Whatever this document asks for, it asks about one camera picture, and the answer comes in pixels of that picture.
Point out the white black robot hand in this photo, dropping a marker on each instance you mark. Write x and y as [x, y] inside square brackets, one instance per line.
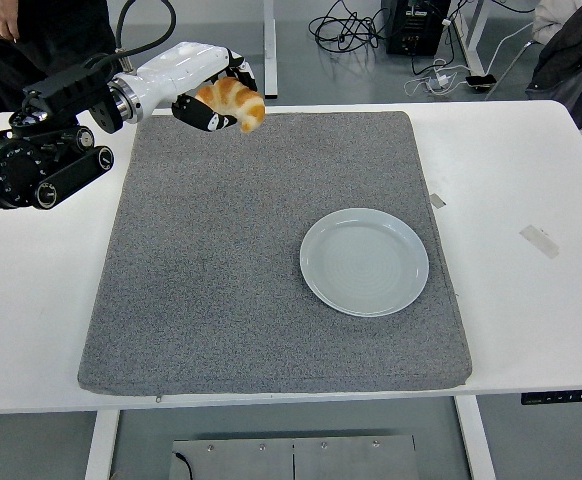
[181, 70]

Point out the grey metal plate with screws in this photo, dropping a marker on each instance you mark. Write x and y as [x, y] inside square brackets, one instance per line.
[246, 460]

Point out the person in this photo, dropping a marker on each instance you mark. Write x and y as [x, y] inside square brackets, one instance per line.
[61, 25]

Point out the golden croissant bread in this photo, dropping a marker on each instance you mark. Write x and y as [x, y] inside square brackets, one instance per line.
[236, 97]

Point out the black computer box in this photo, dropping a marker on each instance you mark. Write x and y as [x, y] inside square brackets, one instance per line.
[416, 30]

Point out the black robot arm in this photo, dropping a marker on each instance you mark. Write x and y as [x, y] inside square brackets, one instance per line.
[11, 170]

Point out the dark jacket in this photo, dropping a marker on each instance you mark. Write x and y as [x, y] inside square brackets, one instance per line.
[571, 65]

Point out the large grey tape piece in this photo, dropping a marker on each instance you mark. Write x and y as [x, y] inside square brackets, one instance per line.
[540, 241]

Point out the grey fabric mat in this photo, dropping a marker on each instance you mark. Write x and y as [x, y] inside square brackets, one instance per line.
[221, 310]

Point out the white table leg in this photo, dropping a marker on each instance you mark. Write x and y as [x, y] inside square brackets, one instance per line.
[102, 445]
[473, 440]

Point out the small grey tape piece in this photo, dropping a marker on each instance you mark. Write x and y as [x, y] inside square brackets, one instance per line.
[438, 200]

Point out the grey round plate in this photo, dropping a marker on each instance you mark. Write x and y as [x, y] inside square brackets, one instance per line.
[366, 265]

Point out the black table control panel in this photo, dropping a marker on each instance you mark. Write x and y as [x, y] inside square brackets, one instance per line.
[566, 397]

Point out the white slanted desk leg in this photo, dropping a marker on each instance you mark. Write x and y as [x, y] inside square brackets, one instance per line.
[473, 35]

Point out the black phone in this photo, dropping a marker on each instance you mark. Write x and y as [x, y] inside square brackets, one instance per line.
[482, 81]

